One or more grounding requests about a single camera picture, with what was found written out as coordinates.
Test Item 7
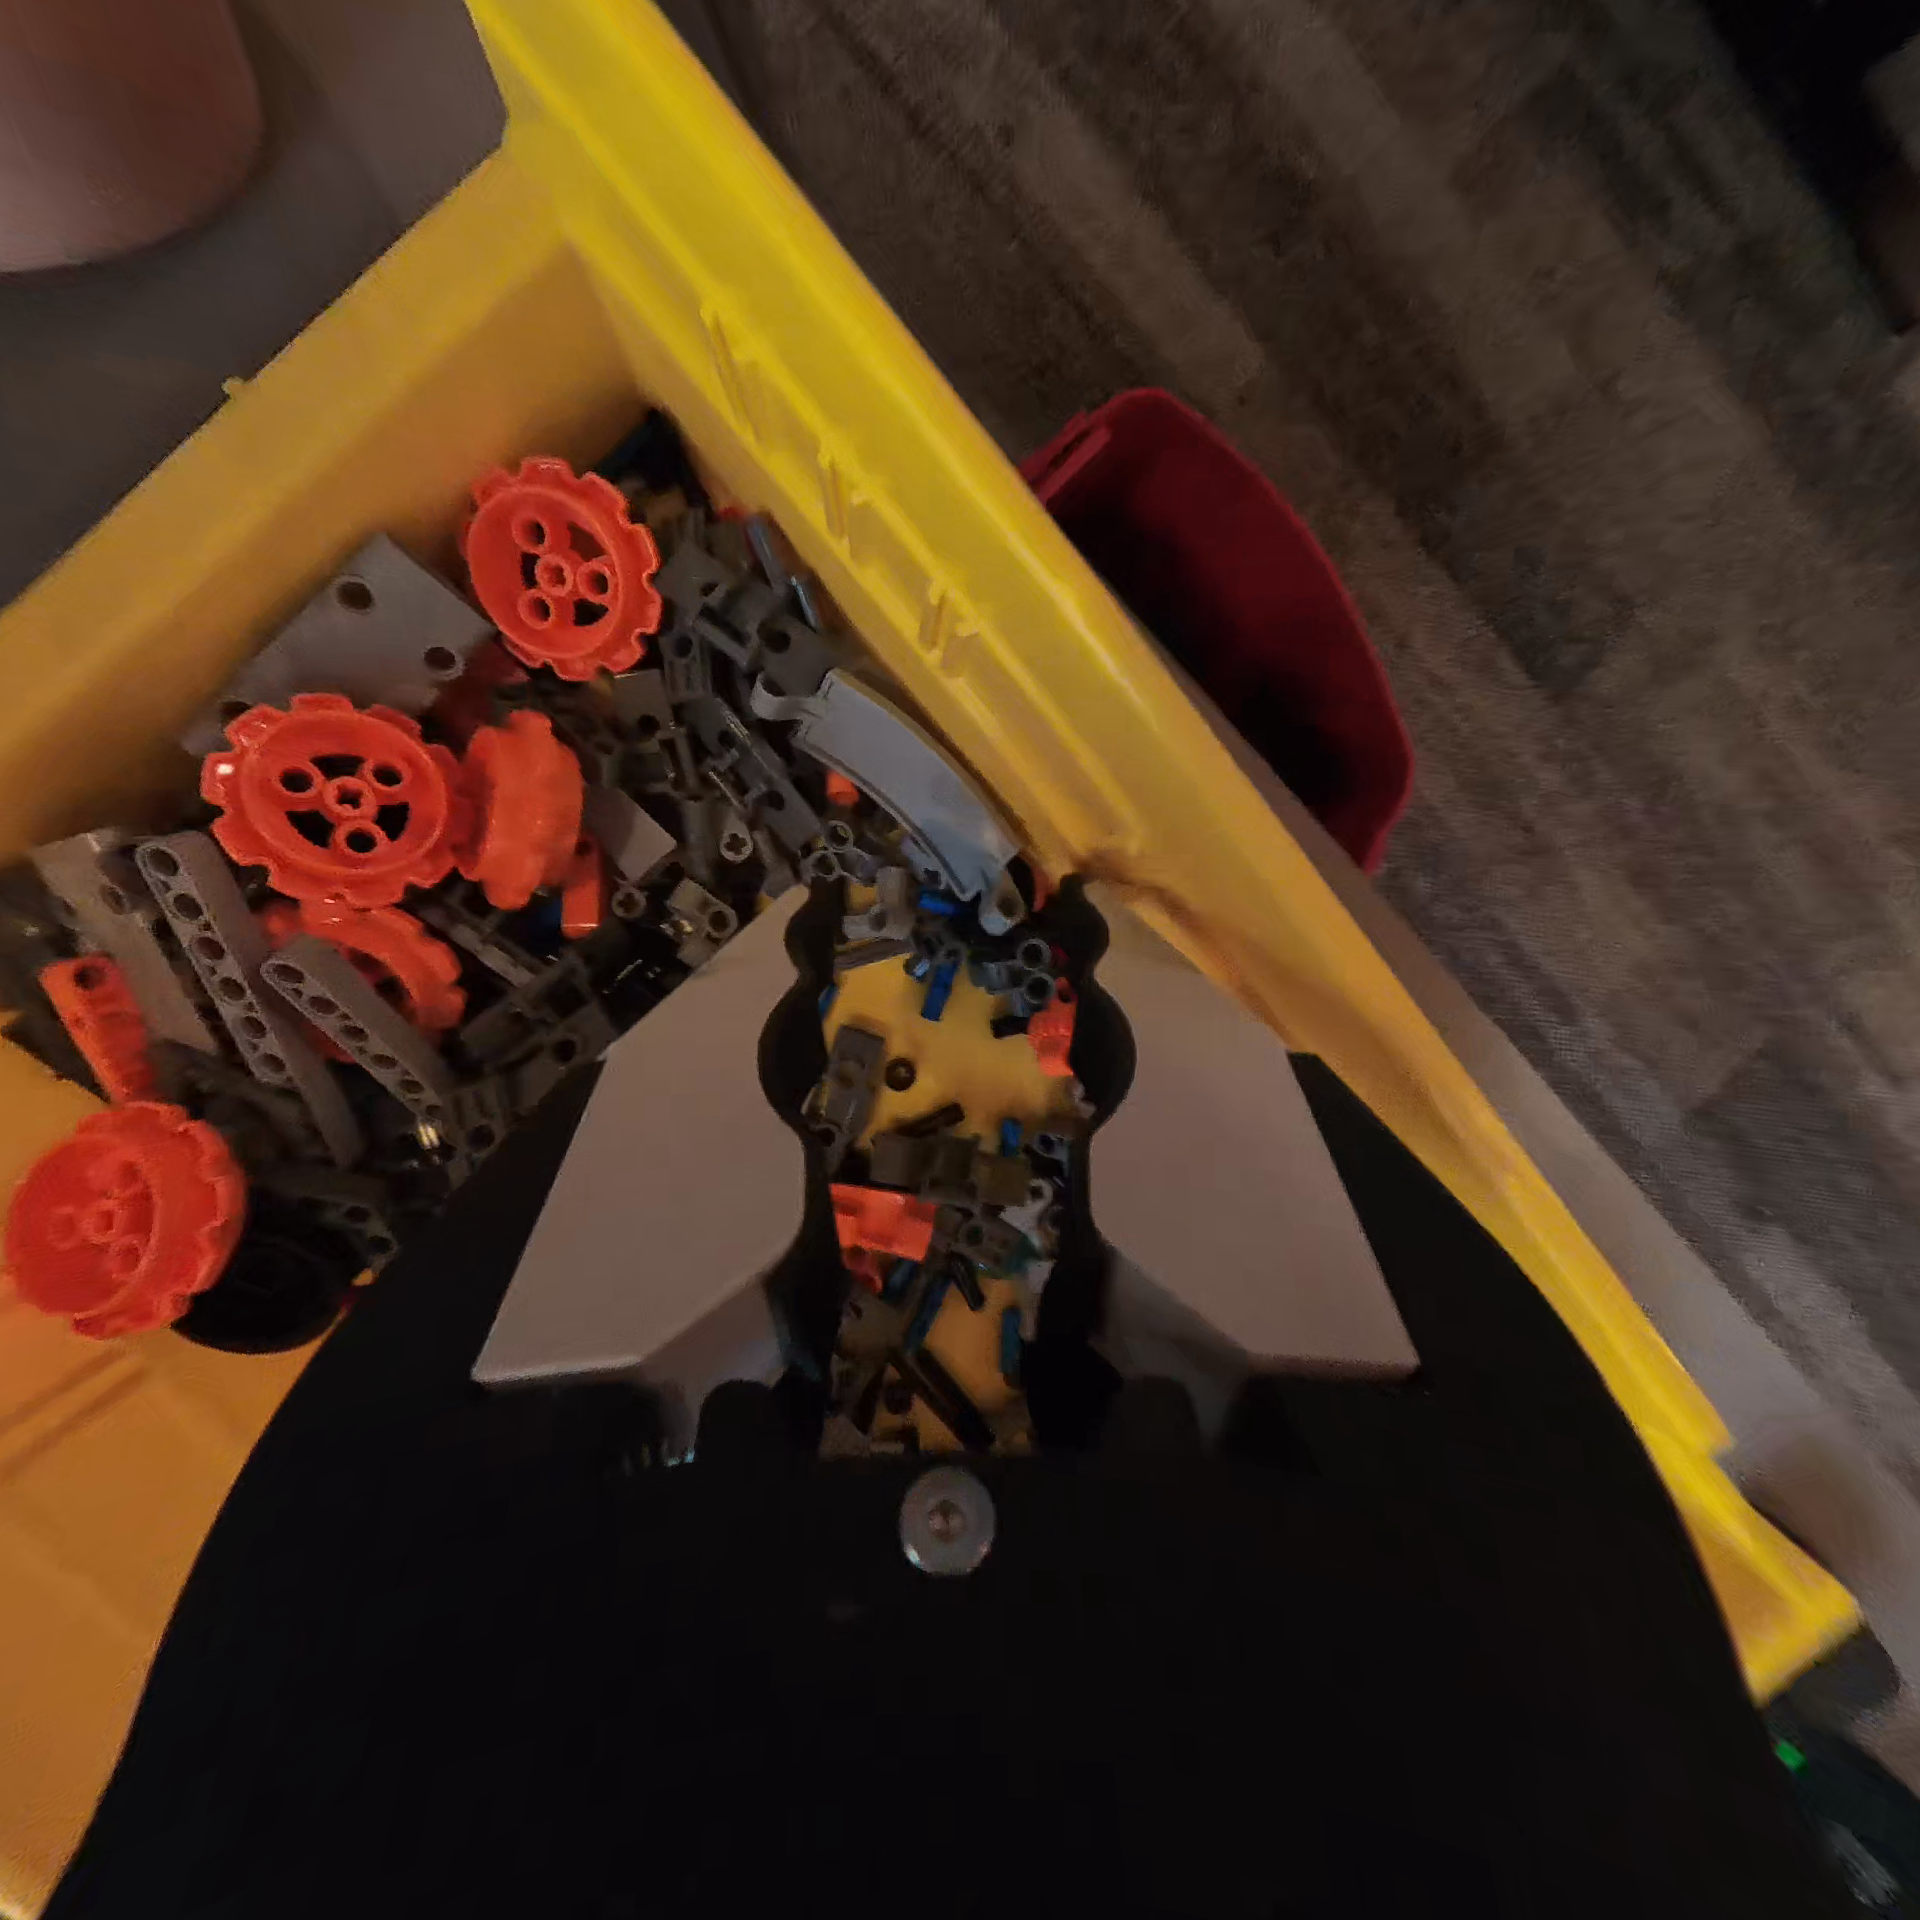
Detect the black device with green lights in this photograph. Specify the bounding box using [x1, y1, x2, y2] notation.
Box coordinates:
[1759, 1629, 1920, 1920]

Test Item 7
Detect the curved grey toy panel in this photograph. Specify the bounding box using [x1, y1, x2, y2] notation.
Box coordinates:
[745, 661, 1034, 920]

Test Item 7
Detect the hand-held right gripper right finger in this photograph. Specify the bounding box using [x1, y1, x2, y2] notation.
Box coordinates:
[1034, 876, 1423, 1453]

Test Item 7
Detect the pale pink rounded object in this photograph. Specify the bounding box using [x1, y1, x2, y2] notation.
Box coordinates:
[0, 0, 264, 274]

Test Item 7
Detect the pile of toy building parts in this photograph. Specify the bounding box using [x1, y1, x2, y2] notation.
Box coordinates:
[0, 411, 1095, 1453]

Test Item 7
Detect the long grey toy beam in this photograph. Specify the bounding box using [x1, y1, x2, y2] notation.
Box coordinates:
[131, 830, 367, 1170]

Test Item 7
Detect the dark red storage bin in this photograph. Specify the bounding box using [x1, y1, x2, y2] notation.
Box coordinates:
[1019, 386, 1419, 876]

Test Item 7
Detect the orange toy gear wheel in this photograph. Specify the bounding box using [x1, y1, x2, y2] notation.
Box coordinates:
[264, 896, 472, 1041]
[201, 692, 472, 914]
[450, 710, 588, 914]
[461, 453, 664, 685]
[0, 1101, 254, 1340]

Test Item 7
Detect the black toy wheel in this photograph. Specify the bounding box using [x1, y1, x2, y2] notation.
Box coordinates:
[171, 1187, 374, 1361]

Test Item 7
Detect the yellow storage bin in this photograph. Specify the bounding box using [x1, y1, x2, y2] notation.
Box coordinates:
[0, 0, 1865, 1920]

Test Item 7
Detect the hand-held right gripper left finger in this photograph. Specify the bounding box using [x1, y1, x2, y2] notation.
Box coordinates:
[472, 879, 843, 1468]

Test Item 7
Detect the grey toy plate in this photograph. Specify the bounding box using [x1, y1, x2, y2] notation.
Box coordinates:
[181, 533, 499, 757]

